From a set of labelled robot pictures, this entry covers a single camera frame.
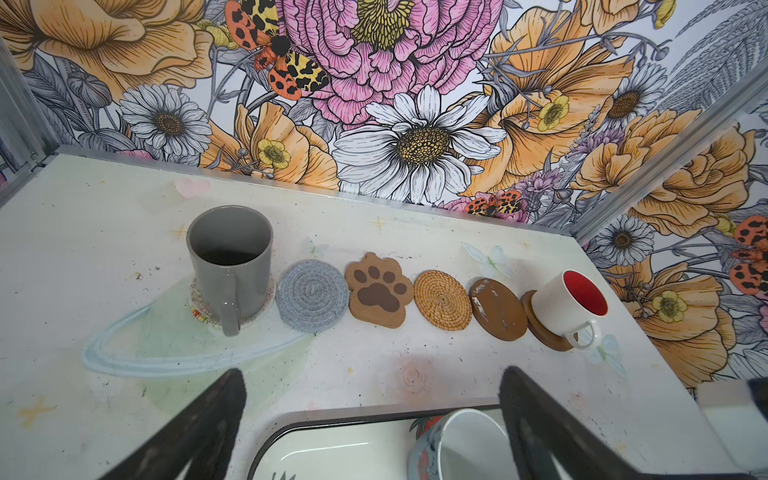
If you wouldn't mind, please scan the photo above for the aluminium frame corner post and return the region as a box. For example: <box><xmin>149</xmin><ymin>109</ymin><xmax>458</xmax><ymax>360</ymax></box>
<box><xmin>1</xmin><ymin>41</ymin><xmax>60</xmax><ymax>206</ymax></box>
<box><xmin>569</xmin><ymin>61</ymin><xmax>767</xmax><ymax>244</ymax></box>

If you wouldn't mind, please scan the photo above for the aluminium frame corner post right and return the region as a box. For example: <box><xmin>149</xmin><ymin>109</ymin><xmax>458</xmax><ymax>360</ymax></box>
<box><xmin>569</xmin><ymin>61</ymin><xmax>767</xmax><ymax>244</ymax></box>

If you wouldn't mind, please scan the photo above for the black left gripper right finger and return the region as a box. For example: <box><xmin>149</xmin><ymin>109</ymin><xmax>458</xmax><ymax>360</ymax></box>
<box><xmin>498</xmin><ymin>365</ymin><xmax>655</xmax><ymax>480</ymax></box>

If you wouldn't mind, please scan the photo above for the white strawberry serving tray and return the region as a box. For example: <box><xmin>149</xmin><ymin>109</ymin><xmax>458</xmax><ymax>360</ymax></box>
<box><xmin>247</xmin><ymin>404</ymin><xmax>511</xmax><ymax>480</ymax></box>

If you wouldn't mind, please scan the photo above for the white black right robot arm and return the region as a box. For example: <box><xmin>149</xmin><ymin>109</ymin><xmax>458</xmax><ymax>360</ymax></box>
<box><xmin>696</xmin><ymin>377</ymin><xmax>767</xmax><ymax>473</ymax></box>

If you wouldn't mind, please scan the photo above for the multicolour woven round coaster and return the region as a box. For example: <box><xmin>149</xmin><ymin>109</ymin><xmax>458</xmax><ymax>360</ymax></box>
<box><xmin>189</xmin><ymin>278</ymin><xmax>276</xmax><ymax>327</ymax></box>

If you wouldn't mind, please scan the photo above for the grey woven round coaster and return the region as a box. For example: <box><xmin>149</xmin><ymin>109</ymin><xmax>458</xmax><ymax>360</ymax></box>
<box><xmin>276</xmin><ymin>259</ymin><xmax>350</xmax><ymax>334</ymax></box>

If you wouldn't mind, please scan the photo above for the plain brown wooden round coaster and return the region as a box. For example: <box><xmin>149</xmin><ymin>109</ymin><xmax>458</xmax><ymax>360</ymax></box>
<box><xmin>521</xmin><ymin>290</ymin><xmax>573</xmax><ymax>352</ymax></box>

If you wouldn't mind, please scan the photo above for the red inside white mug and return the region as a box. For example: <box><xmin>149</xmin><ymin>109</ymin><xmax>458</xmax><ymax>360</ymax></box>
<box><xmin>531</xmin><ymin>270</ymin><xmax>609</xmax><ymax>350</ymax></box>

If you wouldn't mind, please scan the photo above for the aluminium frame corner post left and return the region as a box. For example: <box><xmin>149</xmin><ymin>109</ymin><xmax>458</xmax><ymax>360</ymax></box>
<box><xmin>1</xmin><ymin>41</ymin><xmax>60</xmax><ymax>206</ymax></box>

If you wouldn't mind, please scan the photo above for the cork paw print coaster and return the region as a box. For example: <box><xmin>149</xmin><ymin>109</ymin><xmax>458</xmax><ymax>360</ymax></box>
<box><xmin>345</xmin><ymin>252</ymin><xmax>414</xmax><ymax>329</ymax></box>

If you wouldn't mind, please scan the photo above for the scratched brown wooden round coaster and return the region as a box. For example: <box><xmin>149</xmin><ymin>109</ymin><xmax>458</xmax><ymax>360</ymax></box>
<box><xmin>469</xmin><ymin>278</ymin><xmax>528</xmax><ymax>342</ymax></box>

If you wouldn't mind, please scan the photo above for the grey mug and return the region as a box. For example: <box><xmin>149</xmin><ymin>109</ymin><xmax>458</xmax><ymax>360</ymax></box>
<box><xmin>186</xmin><ymin>205</ymin><xmax>274</xmax><ymax>337</ymax></box>

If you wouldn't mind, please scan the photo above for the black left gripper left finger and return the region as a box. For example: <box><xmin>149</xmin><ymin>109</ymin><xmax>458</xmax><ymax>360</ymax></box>
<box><xmin>103</xmin><ymin>369</ymin><xmax>247</xmax><ymax>479</ymax></box>

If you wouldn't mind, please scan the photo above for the woven rattan round coaster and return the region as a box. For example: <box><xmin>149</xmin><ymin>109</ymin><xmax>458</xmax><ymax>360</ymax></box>
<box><xmin>414</xmin><ymin>270</ymin><xmax>472</xmax><ymax>331</ymax></box>

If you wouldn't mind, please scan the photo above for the light blue mug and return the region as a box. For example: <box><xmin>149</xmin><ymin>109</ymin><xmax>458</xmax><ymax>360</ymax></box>
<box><xmin>406</xmin><ymin>409</ymin><xmax>519</xmax><ymax>479</ymax></box>

